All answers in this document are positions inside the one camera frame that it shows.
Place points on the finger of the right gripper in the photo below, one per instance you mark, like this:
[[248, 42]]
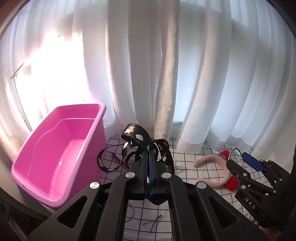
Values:
[[253, 162], [245, 182]]

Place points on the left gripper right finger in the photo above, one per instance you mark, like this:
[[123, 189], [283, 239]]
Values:
[[197, 211]]

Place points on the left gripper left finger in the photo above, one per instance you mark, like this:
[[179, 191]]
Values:
[[96, 213]]

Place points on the pink fuzzy strawberry headband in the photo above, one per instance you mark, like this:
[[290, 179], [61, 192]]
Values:
[[227, 180]]

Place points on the white grid-pattern bedsheet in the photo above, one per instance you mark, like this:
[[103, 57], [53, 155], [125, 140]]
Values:
[[147, 221]]

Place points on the thin black headband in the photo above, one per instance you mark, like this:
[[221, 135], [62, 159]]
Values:
[[109, 159]]

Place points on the pink plastic tub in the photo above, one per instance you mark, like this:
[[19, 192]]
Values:
[[58, 159]]

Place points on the white sheer curtain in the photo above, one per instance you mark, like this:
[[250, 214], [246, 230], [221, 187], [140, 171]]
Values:
[[217, 72]]

